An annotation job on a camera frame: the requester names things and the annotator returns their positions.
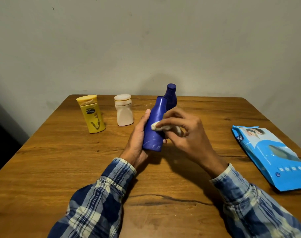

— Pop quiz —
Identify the blue wet wipes pack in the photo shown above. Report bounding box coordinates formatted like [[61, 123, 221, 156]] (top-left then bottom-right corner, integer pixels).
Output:
[[231, 125, 301, 192]]

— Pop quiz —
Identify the person's left hand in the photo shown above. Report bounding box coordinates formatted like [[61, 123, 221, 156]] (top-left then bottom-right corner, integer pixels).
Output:
[[119, 108, 168, 169]]

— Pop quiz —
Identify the wooden table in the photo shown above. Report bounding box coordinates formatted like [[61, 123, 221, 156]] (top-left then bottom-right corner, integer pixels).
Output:
[[0, 94, 301, 238]]

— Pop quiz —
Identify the person's right forearm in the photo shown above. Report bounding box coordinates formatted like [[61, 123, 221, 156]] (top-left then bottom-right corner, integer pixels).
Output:
[[209, 163, 301, 238]]

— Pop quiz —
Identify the white bottle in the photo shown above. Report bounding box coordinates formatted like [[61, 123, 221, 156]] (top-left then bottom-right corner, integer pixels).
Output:
[[114, 94, 135, 127]]

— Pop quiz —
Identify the yellow bottle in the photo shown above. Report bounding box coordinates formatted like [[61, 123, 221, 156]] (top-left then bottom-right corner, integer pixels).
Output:
[[76, 94, 106, 134]]

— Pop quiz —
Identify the dark blue bottle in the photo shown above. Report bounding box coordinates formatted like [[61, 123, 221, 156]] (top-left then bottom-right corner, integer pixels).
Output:
[[142, 96, 169, 152], [163, 83, 178, 111]]

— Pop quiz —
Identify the person's right hand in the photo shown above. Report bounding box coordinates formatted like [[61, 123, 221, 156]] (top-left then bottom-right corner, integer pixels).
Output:
[[155, 107, 228, 178]]

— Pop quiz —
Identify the white wet wipe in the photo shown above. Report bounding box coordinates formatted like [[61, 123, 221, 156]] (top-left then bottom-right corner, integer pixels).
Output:
[[151, 121, 183, 137]]

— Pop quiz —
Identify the person's left forearm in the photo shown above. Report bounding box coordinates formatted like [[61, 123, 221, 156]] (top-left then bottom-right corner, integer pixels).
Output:
[[47, 158, 137, 238]]

